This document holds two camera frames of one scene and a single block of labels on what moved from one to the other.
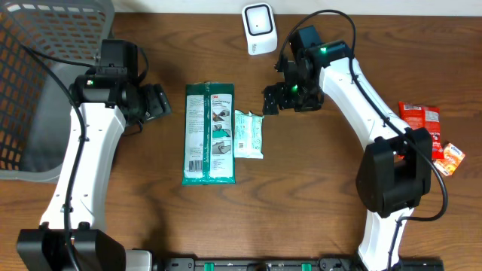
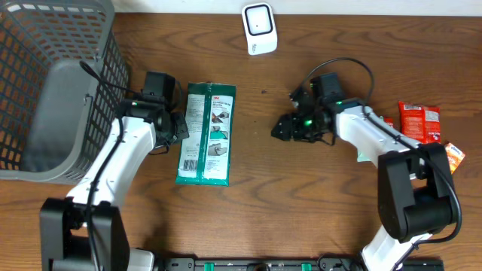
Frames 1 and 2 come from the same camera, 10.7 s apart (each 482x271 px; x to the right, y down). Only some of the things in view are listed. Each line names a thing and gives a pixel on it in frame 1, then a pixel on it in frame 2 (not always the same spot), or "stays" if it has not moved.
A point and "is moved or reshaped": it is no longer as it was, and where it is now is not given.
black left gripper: [157, 101] -> [181, 132]
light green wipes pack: [248, 135] is moved or reshaped
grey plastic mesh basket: [44, 47] stays
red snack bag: [414, 116] stays
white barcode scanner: [260, 28] stays
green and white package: [209, 144] stays
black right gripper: [285, 102] -> [292, 128]
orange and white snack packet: [453, 157] stays
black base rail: [295, 264] stays
